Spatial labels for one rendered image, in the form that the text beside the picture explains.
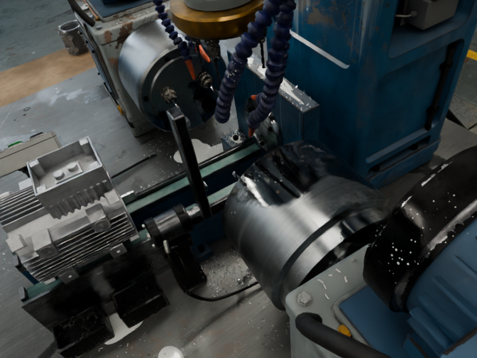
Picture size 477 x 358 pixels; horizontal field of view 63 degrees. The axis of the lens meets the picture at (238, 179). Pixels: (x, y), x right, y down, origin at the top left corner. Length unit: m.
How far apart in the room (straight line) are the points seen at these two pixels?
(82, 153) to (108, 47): 0.42
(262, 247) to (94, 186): 0.34
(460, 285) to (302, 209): 0.28
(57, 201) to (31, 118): 0.90
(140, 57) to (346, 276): 0.72
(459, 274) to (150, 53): 0.82
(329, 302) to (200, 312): 0.46
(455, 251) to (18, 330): 0.92
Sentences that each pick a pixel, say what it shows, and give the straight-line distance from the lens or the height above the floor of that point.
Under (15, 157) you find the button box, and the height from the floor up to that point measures 1.06.
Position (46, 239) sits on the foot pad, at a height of 1.08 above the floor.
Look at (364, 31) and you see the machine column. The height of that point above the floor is 1.26.
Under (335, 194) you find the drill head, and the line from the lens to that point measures 0.58.
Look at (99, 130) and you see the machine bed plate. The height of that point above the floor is 0.80.
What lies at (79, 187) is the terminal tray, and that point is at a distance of 0.75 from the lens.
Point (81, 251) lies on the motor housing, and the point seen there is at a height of 1.02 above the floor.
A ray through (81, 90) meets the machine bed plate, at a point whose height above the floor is 0.80.
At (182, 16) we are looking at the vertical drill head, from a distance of 0.69.
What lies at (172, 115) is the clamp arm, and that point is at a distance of 0.61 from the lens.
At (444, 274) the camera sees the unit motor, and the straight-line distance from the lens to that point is 0.35.
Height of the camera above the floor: 1.61
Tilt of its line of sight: 47 degrees down
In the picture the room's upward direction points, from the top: 10 degrees counter-clockwise
